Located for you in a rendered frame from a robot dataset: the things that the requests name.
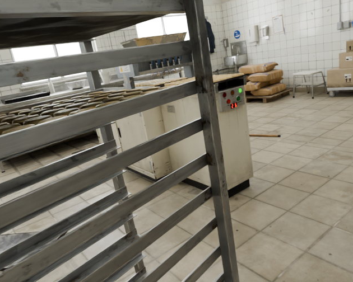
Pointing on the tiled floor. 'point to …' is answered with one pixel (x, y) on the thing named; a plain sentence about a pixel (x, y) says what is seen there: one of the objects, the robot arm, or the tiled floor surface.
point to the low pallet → (268, 96)
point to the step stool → (310, 81)
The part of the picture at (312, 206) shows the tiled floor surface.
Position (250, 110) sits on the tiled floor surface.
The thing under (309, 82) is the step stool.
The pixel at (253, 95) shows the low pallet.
